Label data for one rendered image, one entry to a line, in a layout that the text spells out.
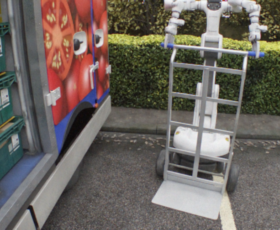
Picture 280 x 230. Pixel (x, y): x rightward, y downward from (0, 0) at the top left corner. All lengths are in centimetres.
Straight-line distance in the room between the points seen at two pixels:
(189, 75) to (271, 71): 119
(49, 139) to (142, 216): 95
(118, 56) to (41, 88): 221
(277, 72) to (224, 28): 236
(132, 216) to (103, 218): 23
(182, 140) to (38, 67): 147
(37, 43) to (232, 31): 491
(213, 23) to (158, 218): 185
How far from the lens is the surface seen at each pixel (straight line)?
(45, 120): 151
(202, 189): 230
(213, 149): 229
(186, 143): 230
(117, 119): 338
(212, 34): 254
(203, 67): 184
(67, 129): 177
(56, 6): 162
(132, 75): 353
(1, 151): 143
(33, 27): 140
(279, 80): 384
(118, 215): 202
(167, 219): 200
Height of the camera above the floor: 146
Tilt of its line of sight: 23 degrees down
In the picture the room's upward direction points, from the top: straight up
